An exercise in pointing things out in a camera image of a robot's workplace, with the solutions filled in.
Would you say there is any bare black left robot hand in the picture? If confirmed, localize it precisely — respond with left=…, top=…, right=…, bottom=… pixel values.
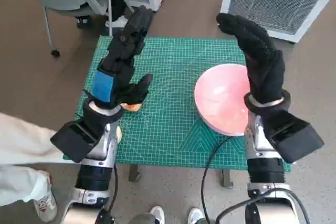
left=83, top=5, right=154, bottom=109

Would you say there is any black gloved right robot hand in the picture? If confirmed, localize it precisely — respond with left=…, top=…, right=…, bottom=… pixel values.
left=216, top=13, right=286, bottom=106

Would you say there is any pink bowl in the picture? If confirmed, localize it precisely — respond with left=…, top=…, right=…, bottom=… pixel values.
left=194, top=63, right=250, bottom=137

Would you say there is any long braided toy bread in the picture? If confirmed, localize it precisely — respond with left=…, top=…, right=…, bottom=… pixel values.
left=121, top=102, right=142, bottom=113

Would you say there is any seated person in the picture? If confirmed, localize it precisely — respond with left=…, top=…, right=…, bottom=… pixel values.
left=76, top=0, right=137, bottom=29

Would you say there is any green cutting mat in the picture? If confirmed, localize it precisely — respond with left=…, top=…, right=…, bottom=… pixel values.
left=62, top=36, right=291, bottom=172

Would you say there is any large white mesh cabinet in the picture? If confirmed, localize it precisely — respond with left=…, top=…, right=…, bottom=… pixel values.
left=219, top=0, right=336, bottom=44

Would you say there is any standing person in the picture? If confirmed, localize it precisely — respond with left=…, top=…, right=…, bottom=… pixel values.
left=0, top=112, right=66, bottom=223

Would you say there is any white shoe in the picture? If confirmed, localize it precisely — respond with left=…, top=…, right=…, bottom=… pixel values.
left=188, top=207, right=204, bottom=224
left=149, top=206, right=165, bottom=224

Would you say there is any black device on floor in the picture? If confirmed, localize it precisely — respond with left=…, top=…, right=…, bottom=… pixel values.
left=97, top=209, right=118, bottom=224

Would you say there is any grey robot waist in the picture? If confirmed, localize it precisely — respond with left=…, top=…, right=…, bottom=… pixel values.
left=130, top=213, right=161, bottom=224

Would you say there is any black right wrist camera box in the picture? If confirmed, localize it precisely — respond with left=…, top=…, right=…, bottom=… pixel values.
left=262, top=111, right=325, bottom=164

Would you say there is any metal table leg bracket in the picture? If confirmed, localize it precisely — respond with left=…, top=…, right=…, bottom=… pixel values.
left=128, top=165, right=141, bottom=183
left=220, top=168, right=234, bottom=189

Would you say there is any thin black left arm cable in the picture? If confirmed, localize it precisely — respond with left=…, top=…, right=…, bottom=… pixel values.
left=103, top=163, right=119, bottom=224

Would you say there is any long black robot cable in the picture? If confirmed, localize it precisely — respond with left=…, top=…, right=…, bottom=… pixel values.
left=201, top=133, right=247, bottom=224

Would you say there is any black right shoulder cable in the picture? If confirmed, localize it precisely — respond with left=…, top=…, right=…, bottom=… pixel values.
left=215, top=191, right=312, bottom=224

